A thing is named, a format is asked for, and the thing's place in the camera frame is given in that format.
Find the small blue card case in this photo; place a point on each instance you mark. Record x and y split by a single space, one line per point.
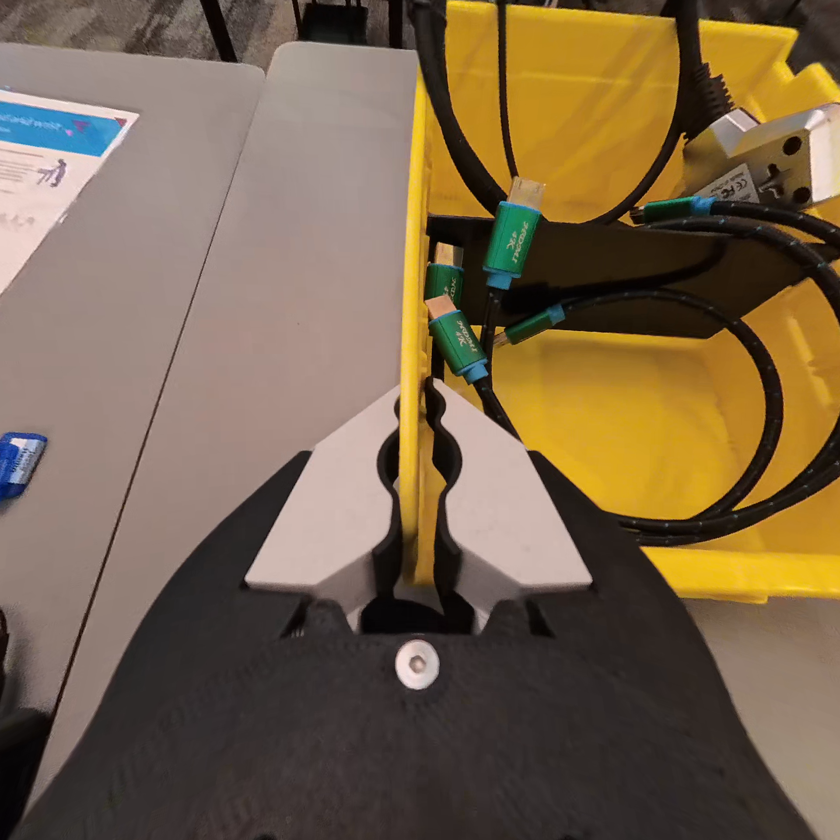
19 463

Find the black bin divider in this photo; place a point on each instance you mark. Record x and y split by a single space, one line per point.
623 262

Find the laminated instruction sheet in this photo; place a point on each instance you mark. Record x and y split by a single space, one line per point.
46 164

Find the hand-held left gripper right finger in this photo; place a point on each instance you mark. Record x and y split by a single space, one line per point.
518 518

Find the yellow plastic bin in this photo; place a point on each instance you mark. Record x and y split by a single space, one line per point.
590 407

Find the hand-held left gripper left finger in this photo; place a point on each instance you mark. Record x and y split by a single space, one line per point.
321 518

